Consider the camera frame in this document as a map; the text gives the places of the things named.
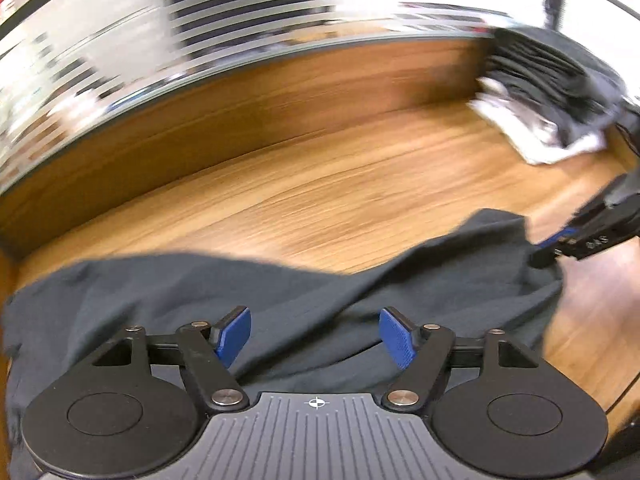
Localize striped frosted glass pane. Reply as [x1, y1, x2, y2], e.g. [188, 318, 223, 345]
[0, 0, 501, 196]

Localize folded grey pants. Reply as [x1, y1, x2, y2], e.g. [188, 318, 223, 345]
[480, 27, 631, 145]

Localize dark grey pants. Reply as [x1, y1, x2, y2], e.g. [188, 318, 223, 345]
[0, 208, 566, 480]

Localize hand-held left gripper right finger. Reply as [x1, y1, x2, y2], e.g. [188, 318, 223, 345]
[380, 307, 538, 414]

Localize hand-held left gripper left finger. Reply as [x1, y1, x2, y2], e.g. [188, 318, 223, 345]
[92, 305, 251, 414]

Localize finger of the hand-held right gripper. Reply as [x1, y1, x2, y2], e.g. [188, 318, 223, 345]
[540, 165, 640, 246]
[530, 215, 640, 268]

